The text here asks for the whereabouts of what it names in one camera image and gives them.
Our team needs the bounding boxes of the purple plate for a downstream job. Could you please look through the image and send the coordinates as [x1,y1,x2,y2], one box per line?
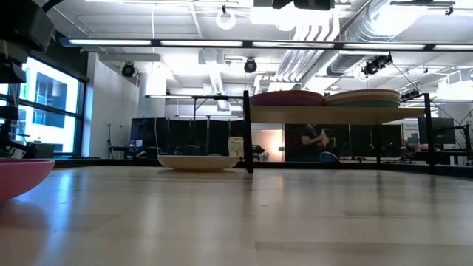
[250,94,326,107]

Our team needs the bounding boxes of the teal plate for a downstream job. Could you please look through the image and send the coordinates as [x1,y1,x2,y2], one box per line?
[324,99,401,109]

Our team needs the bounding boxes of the yellow printed box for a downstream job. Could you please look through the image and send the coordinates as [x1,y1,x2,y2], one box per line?
[228,136,245,159]

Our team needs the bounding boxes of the person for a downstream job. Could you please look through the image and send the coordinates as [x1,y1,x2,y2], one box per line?
[299,124,332,162]

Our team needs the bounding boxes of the blue rounded object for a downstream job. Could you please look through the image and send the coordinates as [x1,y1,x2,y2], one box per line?
[319,151,341,164]

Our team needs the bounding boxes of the overhead LED light bar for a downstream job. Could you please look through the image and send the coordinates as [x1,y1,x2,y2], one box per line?
[58,36,473,52]

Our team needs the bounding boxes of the white green sign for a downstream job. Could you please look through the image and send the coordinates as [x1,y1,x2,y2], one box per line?
[402,120,421,147]

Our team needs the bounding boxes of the large window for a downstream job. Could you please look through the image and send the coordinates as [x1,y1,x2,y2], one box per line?
[0,55,86,155]

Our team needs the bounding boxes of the dark background cabinet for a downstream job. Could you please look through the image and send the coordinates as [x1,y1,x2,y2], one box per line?
[25,142,56,160]

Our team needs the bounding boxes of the black monitor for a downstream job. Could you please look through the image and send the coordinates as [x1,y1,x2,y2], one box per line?
[418,117,457,146]

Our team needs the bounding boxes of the pink plate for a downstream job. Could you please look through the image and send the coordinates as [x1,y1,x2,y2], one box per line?
[0,157,56,203]

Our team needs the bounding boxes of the black equipment stand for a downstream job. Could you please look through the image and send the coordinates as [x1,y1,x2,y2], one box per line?
[0,105,23,158]

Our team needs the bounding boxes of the black background frame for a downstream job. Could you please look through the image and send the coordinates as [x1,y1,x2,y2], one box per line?
[145,94,248,156]

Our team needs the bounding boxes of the black partition wall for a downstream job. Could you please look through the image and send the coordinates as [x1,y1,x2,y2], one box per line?
[129,117,248,156]
[284,123,404,160]

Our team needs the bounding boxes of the wooden shelf with black frame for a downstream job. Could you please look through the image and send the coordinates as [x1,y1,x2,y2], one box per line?
[242,89,438,175]

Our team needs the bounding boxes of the white ring lamp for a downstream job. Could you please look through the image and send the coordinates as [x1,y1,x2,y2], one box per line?
[215,9,237,31]

